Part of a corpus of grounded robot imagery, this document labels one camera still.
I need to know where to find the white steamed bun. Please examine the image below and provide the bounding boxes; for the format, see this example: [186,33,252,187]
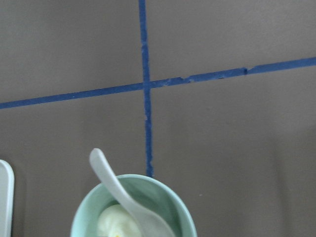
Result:
[97,204,142,237]

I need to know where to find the green bowl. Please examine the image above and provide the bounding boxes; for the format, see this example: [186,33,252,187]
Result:
[70,174,198,237]

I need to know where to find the white bear tray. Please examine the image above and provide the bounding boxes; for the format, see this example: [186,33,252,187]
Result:
[0,159,14,237]

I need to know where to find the white ceramic spoon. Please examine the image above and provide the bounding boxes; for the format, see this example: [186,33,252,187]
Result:
[89,148,175,237]

